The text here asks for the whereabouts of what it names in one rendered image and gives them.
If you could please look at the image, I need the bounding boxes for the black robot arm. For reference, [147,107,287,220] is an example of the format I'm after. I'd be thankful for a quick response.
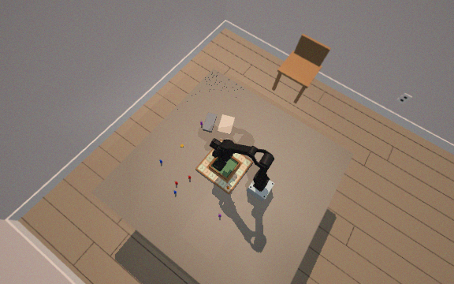
[210,138,274,191]

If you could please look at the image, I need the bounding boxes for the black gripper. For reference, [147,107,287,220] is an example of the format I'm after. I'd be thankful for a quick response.
[213,153,233,171]

